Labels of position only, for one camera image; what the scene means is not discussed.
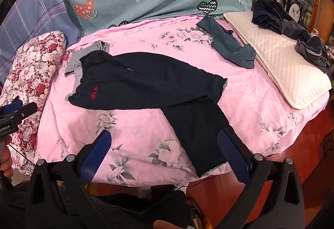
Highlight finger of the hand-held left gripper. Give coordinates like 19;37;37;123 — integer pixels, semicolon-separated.
12;102;38;121
0;100;23;115

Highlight pink floral bedsheet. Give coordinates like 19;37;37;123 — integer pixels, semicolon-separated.
34;14;331;188

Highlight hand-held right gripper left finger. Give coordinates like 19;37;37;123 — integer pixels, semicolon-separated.
26;129;112;229

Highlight navy garment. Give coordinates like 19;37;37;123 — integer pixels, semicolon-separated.
251;0;295;35

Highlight dark grey striped band garment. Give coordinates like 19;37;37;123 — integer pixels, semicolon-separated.
282;20;331;74

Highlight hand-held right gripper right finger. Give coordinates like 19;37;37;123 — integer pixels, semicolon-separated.
217;128;306;229

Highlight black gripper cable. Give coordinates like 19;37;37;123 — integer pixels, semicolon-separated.
7;143;35;165

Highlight red floral pillow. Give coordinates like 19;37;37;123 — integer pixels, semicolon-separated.
0;31;67;176

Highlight teal grey garment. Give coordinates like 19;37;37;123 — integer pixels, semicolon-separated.
196;15;257;70

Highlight white quilted pillow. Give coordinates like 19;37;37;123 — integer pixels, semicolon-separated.
223;11;332;110

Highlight black pants with grey lining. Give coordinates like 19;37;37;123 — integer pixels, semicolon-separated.
64;40;230;178

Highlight person's left hand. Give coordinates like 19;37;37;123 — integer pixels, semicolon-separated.
0;134;14;180

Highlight blue plaid pillow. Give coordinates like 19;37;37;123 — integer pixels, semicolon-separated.
0;0;79;71

